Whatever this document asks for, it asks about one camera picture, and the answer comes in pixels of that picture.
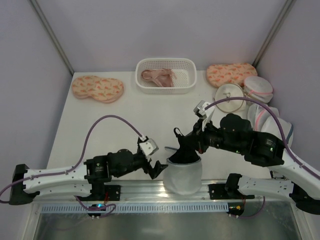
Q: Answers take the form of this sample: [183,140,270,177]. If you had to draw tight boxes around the black bra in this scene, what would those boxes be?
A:
[168,127,201,165]

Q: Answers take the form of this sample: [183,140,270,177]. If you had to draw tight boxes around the white mesh bag blue trim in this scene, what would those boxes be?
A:
[163,146,202,195]

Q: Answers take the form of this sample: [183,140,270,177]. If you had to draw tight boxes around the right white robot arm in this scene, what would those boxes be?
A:
[179,113,320,215]

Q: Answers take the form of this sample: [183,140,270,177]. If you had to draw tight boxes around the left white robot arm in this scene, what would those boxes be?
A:
[8,139,167,206]

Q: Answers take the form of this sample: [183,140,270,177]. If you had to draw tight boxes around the cream laundry bag beige trim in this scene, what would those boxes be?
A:
[214,83,246,113]

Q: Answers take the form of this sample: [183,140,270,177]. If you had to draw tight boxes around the white mesh bag pink trim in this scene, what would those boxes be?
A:
[247,103,271,132]

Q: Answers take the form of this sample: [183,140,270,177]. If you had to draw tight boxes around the large white bag blue trim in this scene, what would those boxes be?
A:
[261,116,294,147]

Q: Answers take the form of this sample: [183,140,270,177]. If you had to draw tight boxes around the right peach patterned bra case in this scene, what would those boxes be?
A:
[206,62,258,88]

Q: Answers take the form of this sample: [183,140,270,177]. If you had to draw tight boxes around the peach patterned bra case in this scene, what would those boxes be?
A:
[71,75,125,103]
[206,62,258,88]

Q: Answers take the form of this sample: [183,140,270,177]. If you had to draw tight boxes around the white mesh bag pink zipper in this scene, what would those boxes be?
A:
[243,76,274,104]

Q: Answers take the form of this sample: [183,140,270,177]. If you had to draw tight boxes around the pink bra in basket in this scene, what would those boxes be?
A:
[141,68,177,88]

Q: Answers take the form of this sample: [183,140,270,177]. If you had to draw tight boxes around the left peach patterned bra case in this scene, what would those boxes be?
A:
[71,75,125,103]

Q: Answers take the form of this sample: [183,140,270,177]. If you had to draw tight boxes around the white plastic basket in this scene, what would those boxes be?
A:
[135,58,197,95]

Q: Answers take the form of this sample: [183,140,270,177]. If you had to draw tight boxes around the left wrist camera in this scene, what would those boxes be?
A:
[138,135,159,160]

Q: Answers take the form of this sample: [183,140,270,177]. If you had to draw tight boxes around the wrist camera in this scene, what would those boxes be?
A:
[193,100,215,132]
[138,135,159,160]

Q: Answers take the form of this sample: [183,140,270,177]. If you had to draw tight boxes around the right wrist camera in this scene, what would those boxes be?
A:
[193,100,215,132]

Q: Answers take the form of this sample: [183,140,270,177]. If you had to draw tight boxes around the aluminium mounting rail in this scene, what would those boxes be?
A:
[29,179,276,202]

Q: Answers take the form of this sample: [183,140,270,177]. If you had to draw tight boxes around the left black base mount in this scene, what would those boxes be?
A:
[78,183,121,202]

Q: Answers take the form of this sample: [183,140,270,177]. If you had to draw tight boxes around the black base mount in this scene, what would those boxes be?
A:
[78,183,121,202]
[208,173,255,200]

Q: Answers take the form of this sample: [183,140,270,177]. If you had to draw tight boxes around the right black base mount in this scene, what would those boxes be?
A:
[208,173,255,200]

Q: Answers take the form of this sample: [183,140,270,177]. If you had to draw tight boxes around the white slotted cable duct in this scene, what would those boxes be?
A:
[40,202,229,214]

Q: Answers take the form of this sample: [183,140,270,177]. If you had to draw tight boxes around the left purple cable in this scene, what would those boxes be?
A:
[0,114,147,216]

